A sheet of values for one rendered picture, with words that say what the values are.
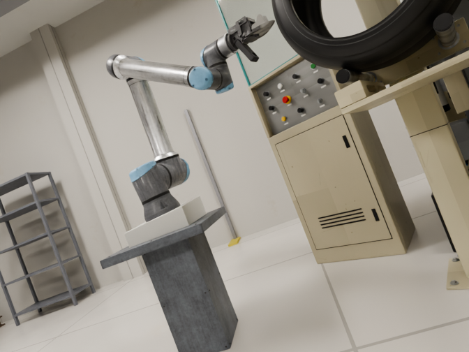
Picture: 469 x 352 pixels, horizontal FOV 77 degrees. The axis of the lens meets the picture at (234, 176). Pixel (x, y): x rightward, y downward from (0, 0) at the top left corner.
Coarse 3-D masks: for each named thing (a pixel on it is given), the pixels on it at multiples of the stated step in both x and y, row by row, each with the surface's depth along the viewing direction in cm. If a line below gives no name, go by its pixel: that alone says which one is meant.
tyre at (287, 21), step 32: (288, 0) 97; (320, 0) 119; (416, 0) 78; (448, 0) 78; (288, 32) 101; (320, 32) 120; (384, 32) 84; (416, 32) 82; (320, 64) 100; (352, 64) 94; (384, 64) 98
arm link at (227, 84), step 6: (210, 66) 133; (216, 66) 132; (222, 66) 132; (222, 72) 130; (228, 72) 134; (228, 78) 133; (222, 84) 130; (228, 84) 133; (216, 90) 135; (222, 90) 133; (228, 90) 138
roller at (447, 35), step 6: (438, 18) 78; (444, 18) 77; (450, 18) 76; (438, 24) 78; (444, 24) 77; (450, 24) 77; (438, 30) 79; (444, 30) 78; (450, 30) 80; (438, 36) 88; (444, 36) 85; (450, 36) 88; (444, 42) 95; (450, 42) 97
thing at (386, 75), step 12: (456, 24) 102; (456, 36) 102; (468, 36) 101; (432, 48) 107; (444, 48) 105; (456, 48) 103; (408, 60) 112; (420, 60) 110; (432, 60) 108; (372, 72) 120; (384, 72) 118; (396, 72) 115; (408, 72) 113; (384, 84) 119
